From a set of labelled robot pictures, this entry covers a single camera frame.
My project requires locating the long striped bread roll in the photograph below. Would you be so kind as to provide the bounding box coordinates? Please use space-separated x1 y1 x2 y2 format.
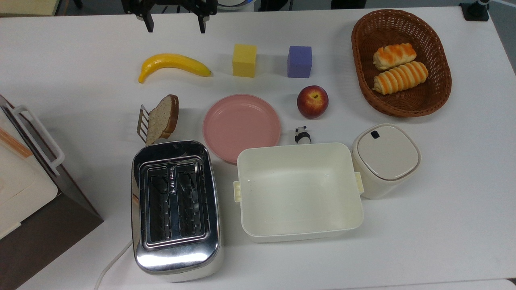
372 61 429 95

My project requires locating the chrome and cream toaster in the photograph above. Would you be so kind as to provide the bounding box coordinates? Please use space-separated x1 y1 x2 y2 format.
131 140 223 282

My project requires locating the yellow foam cube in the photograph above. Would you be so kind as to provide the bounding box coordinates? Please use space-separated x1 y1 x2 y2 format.
232 44 258 78

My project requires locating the pink plate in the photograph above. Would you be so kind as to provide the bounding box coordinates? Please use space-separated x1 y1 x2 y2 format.
202 94 281 164

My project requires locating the brown crust bread slice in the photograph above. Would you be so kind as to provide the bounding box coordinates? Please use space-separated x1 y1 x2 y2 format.
146 95 179 146

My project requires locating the cream toy cabinet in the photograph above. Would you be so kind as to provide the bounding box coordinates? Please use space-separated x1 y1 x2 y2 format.
0 109 59 240

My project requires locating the yellow banana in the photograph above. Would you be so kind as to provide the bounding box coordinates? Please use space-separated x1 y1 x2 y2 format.
138 54 212 84

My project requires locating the orange cabinet door handle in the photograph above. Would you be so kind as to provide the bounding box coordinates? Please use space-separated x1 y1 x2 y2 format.
0 127 33 158

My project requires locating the brown wicker basket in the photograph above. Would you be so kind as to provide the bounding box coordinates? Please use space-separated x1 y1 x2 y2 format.
351 9 452 118

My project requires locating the red apple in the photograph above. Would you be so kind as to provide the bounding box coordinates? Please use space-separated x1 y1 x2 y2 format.
297 85 329 119

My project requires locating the cream plastic tub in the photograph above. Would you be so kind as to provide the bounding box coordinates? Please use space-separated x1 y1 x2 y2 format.
233 142 364 243

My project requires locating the panda figurine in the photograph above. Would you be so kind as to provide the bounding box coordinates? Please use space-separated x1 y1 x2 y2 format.
294 126 312 145

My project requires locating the metal toast rack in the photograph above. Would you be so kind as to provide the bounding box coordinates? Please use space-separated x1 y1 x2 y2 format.
137 104 151 144

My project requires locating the purple foam cube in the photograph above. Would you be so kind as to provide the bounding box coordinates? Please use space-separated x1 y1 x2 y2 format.
287 46 312 79

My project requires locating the dark brown base box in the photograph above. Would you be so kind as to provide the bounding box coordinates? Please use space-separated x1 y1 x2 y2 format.
0 95 104 290

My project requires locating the small cream lidded bin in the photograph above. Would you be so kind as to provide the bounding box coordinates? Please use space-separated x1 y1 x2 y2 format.
352 124 422 199

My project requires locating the white drawer handle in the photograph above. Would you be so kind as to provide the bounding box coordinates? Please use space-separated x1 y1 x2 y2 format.
8 106 65 176

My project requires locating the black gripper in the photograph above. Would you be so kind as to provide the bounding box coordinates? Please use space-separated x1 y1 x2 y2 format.
122 0 218 34

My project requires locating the orange glazed bread roll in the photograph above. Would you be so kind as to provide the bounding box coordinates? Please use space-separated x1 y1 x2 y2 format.
373 43 417 71

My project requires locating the white toaster power cord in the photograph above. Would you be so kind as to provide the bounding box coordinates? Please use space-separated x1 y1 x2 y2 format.
94 240 133 290

